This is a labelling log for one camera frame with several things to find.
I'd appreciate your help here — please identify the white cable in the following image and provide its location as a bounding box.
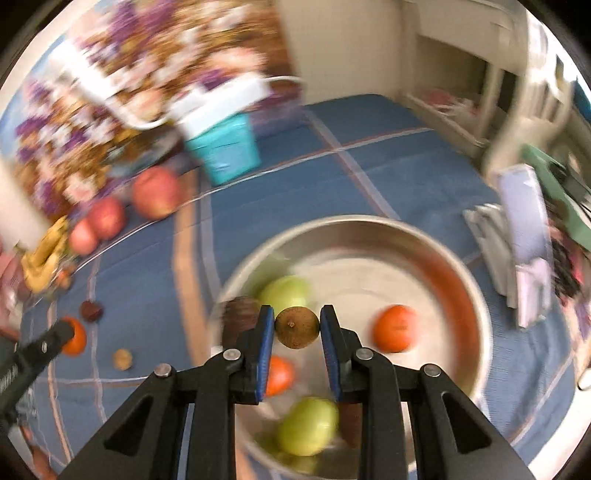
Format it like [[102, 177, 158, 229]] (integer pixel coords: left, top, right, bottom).
[[48, 44, 305, 132]]

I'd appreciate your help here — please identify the flower painting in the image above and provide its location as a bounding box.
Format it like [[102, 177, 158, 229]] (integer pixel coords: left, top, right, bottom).
[[0, 0, 305, 222]]

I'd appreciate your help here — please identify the clear plastic tray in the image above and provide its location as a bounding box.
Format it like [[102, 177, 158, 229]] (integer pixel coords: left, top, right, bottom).
[[28, 258, 77, 305]]

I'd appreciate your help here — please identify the white charger device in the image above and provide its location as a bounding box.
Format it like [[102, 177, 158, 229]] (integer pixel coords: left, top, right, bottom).
[[168, 74, 273, 134]]

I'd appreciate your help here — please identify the red apple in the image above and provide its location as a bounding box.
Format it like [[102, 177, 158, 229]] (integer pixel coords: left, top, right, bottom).
[[68, 219, 100, 257], [88, 197, 127, 241], [132, 166, 182, 220]]

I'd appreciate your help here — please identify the green object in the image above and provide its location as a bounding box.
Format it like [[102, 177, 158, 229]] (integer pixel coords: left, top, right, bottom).
[[522, 143, 591, 241]]

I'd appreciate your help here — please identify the teal box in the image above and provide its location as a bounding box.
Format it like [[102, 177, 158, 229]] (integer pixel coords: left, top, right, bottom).
[[185, 113, 262, 185]]

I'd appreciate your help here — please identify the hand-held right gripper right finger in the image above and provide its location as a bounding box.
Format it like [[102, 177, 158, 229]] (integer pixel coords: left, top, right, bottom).
[[320, 305, 536, 480]]

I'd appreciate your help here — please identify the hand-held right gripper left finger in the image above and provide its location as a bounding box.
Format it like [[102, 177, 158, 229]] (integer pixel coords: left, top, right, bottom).
[[58, 305, 276, 480]]

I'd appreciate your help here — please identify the white cabinet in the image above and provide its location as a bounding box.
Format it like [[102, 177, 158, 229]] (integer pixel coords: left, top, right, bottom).
[[399, 0, 578, 139]]

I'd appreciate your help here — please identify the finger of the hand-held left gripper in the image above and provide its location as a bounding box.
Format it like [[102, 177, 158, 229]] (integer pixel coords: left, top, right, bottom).
[[0, 320, 77, 416]]

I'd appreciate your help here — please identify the round metal plate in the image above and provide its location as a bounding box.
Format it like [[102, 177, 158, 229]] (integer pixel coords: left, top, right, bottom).
[[208, 215, 495, 480]]

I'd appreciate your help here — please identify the green jujube fruit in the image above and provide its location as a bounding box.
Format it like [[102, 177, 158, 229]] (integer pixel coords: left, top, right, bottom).
[[259, 275, 311, 317], [277, 397, 340, 457]]

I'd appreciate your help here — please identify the orange tangerine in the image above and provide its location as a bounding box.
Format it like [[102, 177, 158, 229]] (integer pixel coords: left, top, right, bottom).
[[60, 317, 88, 357], [373, 305, 419, 354], [265, 355, 296, 398]]

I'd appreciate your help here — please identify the blue plaid tablecloth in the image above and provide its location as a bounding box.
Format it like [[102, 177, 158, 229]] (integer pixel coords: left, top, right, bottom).
[[18, 92, 583, 480]]

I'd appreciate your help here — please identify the banana bunch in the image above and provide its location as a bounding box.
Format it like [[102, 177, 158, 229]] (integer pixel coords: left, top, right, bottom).
[[21, 217, 70, 294]]

